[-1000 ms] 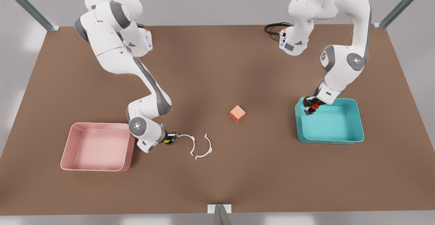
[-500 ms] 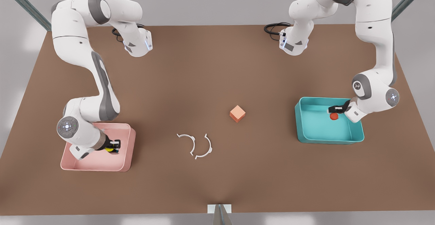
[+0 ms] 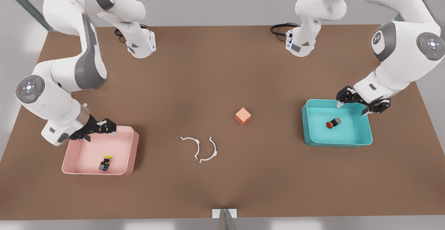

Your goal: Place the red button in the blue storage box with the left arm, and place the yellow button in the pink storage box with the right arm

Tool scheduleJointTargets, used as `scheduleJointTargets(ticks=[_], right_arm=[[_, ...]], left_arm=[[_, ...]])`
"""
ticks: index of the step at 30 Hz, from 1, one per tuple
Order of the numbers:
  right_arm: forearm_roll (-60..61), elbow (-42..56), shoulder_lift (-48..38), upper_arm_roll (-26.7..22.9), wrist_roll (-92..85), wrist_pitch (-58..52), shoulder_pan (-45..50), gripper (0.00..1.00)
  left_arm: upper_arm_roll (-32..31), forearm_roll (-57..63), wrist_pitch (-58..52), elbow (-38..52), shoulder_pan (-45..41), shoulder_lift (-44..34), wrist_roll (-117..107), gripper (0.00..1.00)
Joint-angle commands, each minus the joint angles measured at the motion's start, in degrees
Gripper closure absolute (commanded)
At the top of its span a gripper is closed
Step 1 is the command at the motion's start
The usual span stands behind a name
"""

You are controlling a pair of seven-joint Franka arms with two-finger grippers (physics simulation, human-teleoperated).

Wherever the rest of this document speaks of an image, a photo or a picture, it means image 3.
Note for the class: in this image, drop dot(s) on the red button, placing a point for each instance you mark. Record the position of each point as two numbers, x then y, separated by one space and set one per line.
333 123

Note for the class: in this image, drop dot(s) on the yellow button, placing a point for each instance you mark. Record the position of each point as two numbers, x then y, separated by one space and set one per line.
105 163

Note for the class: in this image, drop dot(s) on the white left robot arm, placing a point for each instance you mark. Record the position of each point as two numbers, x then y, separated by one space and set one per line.
399 46

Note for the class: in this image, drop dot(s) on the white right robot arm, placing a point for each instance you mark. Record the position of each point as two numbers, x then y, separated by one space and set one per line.
62 73

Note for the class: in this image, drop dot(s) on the pink storage box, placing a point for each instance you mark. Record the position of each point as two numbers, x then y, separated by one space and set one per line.
100 152

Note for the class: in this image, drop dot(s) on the blue storage box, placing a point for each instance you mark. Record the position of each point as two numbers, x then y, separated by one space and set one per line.
335 136

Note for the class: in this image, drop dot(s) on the white curved clip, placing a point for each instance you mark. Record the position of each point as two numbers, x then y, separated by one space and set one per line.
196 146
213 152

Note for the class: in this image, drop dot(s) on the orange cube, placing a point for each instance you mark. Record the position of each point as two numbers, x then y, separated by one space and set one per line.
242 116

